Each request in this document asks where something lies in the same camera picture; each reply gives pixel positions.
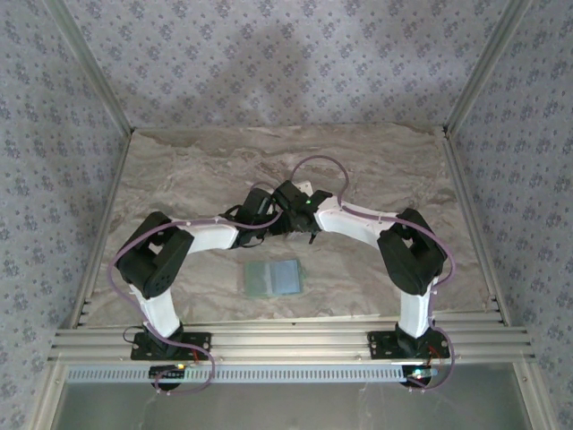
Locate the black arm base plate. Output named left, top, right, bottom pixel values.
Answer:
left=367, top=330, right=450, bottom=360
left=130, top=331, right=212, bottom=362

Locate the grey slotted cable duct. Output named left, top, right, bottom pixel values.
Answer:
left=66, top=363, right=444, bottom=384

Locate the aluminium corner post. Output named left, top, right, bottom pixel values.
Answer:
left=442, top=0, right=536, bottom=135
left=47, top=0, right=135, bottom=135

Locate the black circuit board with LED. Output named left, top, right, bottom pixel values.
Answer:
left=401, top=365, right=438, bottom=387
left=150, top=365, right=187, bottom=383

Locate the aluminium mounting rail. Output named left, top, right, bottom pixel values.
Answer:
left=47, top=313, right=537, bottom=363

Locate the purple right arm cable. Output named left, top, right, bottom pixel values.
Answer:
left=289, top=154, right=458, bottom=396

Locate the aluminium side rail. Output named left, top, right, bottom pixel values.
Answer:
left=69, top=129, right=135, bottom=331
left=440, top=127, right=511, bottom=326

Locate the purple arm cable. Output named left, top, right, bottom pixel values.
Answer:
left=110, top=208, right=284, bottom=399
left=289, top=154, right=458, bottom=396

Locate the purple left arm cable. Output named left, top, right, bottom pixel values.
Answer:
left=110, top=208, right=284, bottom=399

